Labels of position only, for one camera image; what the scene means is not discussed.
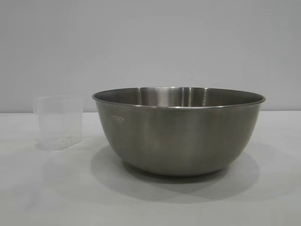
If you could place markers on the stainless steel mixing bowl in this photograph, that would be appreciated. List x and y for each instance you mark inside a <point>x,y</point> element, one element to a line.
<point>178,131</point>

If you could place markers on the clear plastic measuring cup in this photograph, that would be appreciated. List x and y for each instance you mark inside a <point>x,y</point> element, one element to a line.
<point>58,117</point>

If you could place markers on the white tablecloth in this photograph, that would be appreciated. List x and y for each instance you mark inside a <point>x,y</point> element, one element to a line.
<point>70,200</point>

